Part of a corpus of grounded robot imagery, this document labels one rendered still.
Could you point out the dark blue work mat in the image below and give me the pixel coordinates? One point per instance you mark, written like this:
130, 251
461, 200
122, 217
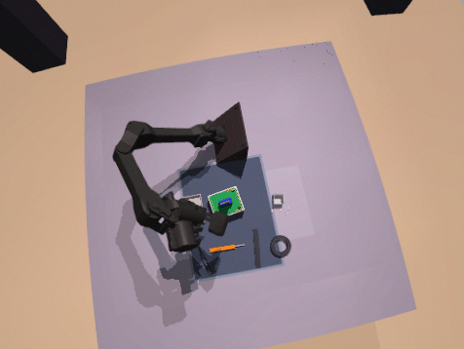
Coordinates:
250, 179

